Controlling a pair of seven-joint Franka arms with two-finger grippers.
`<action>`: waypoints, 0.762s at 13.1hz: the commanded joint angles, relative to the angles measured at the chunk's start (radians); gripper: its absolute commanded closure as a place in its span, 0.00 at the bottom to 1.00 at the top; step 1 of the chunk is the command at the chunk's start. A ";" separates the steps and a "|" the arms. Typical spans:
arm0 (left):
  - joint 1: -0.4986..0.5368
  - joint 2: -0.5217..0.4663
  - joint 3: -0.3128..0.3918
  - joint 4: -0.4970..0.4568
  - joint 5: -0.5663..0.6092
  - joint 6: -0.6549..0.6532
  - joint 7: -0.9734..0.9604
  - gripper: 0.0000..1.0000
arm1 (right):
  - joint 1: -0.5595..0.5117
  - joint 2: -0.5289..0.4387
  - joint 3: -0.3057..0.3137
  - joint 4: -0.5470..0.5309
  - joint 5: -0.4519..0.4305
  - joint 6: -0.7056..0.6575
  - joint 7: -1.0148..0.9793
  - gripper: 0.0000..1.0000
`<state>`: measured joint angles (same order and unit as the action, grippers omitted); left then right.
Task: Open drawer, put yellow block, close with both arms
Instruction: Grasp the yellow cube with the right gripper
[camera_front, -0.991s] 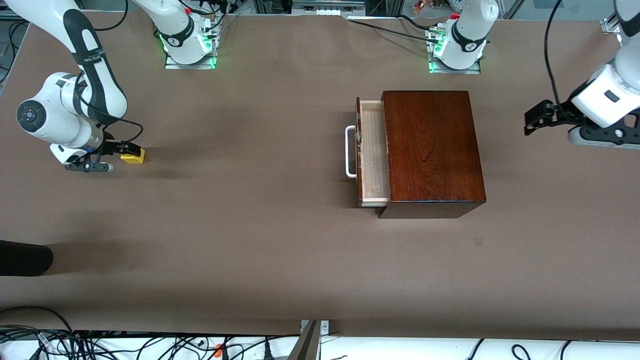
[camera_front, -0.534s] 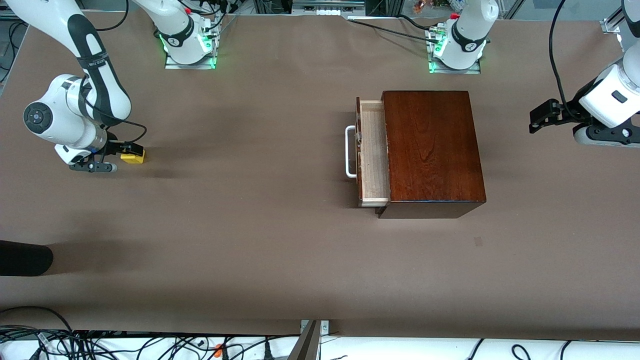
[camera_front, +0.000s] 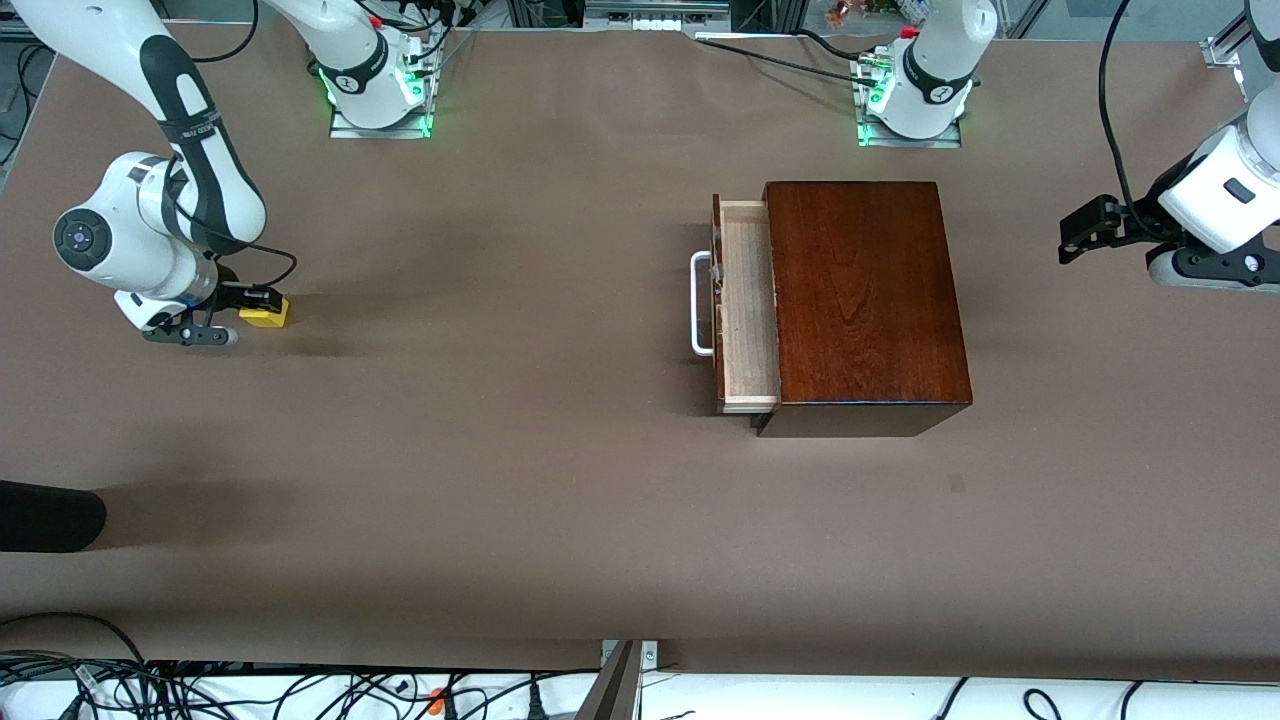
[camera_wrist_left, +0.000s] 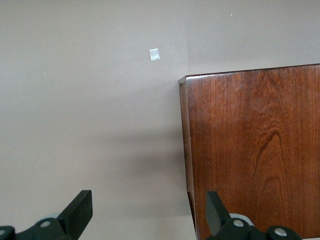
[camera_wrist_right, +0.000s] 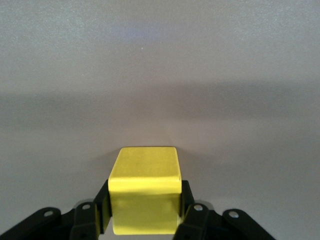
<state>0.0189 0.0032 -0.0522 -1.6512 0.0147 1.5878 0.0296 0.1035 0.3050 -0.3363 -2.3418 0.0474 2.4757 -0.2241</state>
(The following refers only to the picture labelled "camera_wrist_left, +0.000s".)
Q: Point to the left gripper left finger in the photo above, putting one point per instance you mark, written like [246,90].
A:
[77,212]

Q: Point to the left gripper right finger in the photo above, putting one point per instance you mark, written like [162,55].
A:
[217,215]

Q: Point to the dark brown wooden cabinet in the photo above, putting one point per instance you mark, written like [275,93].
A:
[250,150]

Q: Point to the small tape patch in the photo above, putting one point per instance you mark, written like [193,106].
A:
[154,54]

